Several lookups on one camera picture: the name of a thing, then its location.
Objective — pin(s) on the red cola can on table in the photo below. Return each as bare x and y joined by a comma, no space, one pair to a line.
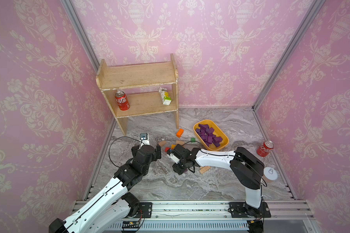
265,148

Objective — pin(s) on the yellow plastic storage bin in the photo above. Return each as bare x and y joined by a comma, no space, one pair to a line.
217,131

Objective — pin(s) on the tan wood brick left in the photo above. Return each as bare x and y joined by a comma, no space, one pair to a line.
162,143

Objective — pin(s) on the red cola can on shelf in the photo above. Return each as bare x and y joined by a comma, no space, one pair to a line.
122,100

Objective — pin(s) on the aluminium front rail frame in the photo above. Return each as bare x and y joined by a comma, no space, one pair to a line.
194,217

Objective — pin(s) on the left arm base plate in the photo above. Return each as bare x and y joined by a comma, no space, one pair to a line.
143,210

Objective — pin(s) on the purple brick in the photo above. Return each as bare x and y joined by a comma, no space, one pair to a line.
210,131
204,126

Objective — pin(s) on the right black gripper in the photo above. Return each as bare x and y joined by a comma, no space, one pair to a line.
176,169

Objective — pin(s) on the orange brick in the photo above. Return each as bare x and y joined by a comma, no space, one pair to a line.
180,133

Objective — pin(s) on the green white juice carton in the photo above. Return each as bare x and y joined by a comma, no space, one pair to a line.
165,96

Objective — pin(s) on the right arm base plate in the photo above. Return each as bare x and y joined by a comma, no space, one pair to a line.
242,210

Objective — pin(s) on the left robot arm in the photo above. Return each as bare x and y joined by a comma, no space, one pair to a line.
114,201

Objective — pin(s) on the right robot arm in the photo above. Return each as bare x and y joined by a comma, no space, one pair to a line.
246,167

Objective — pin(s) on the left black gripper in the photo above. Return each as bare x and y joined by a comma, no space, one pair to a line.
155,156

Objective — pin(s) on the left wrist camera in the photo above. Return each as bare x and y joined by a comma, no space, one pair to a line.
144,138

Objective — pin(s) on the natural wood plank brick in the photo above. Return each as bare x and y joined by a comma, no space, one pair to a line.
204,169

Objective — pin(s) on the tan wood brick upright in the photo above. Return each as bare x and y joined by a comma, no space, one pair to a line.
180,142

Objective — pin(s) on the wooden two-tier shelf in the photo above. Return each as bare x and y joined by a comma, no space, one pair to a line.
111,79

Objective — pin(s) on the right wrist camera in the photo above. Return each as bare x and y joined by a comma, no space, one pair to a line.
173,158

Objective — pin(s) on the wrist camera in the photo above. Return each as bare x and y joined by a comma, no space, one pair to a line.
173,158
144,138

